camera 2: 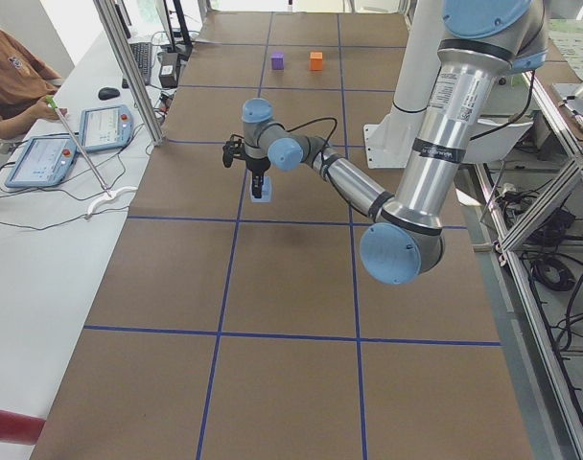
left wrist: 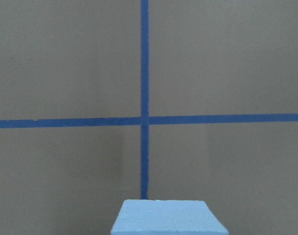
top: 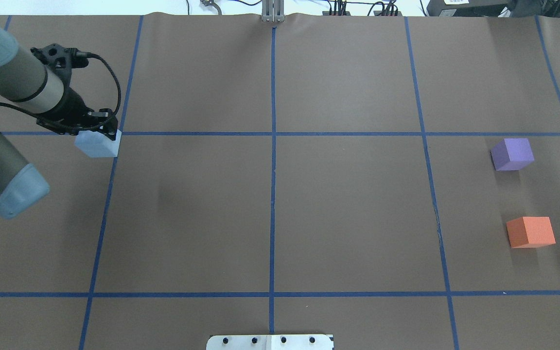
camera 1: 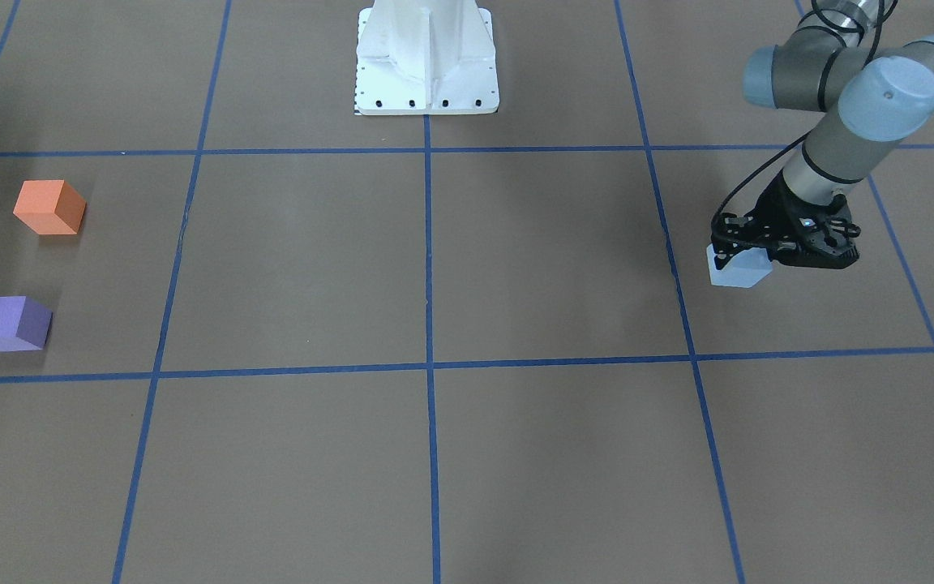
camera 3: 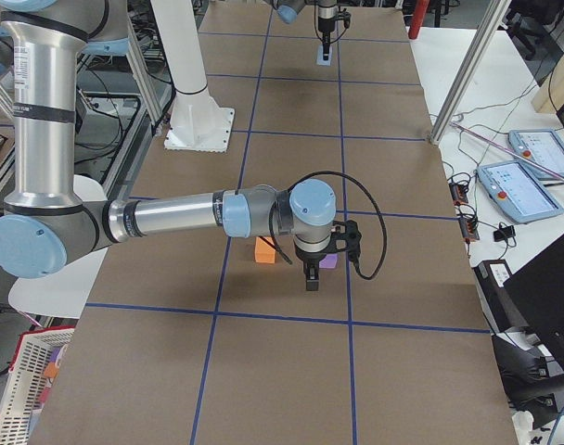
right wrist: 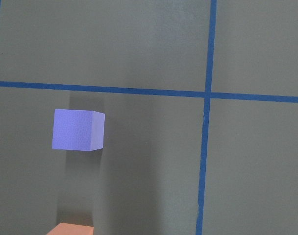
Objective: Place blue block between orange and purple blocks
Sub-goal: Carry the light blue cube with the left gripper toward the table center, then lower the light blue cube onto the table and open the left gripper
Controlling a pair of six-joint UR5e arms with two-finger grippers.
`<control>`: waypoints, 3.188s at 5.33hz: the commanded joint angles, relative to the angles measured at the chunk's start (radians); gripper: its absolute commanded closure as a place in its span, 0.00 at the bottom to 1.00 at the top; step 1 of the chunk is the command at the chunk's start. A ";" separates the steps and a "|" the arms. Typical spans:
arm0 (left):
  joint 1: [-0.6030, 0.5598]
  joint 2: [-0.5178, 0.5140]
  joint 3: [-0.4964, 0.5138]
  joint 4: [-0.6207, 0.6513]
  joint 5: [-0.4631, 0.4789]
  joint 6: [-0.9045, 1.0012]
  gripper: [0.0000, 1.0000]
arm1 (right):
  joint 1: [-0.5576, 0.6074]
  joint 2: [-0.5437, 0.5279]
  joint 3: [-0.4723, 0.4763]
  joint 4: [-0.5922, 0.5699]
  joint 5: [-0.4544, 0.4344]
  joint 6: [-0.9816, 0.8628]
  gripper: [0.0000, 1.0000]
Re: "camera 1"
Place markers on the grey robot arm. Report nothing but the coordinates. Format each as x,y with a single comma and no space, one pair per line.
870,99

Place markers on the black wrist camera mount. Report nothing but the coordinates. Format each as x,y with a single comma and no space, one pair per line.
732,234

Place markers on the orange foam block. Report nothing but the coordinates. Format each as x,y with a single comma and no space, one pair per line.
50,207

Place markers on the light blue foam block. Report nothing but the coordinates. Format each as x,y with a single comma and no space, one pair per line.
745,270

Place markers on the purple foam block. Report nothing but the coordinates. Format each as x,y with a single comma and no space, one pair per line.
24,324

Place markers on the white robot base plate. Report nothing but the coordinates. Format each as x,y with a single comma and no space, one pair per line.
425,58

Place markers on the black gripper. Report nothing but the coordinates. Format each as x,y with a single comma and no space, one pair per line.
776,203

